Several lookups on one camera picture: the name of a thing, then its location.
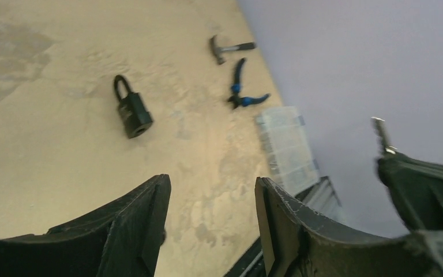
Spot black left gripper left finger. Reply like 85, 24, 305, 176
0, 174, 171, 276

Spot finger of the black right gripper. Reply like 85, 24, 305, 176
376, 152, 443, 231

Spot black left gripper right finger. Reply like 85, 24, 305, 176
255, 177, 443, 276

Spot single black-head key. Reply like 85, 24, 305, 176
371, 117, 396, 155

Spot black padlock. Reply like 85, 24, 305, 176
113, 74, 153, 139

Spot clear plastic screw organizer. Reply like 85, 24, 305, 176
255, 106, 320, 196

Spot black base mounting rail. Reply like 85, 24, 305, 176
224, 176, 344, 276

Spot blue-handled pliers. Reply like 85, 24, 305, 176
227, 57, 272, 111

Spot small black-handled hammer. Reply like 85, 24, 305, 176
208, 35, 257, 65

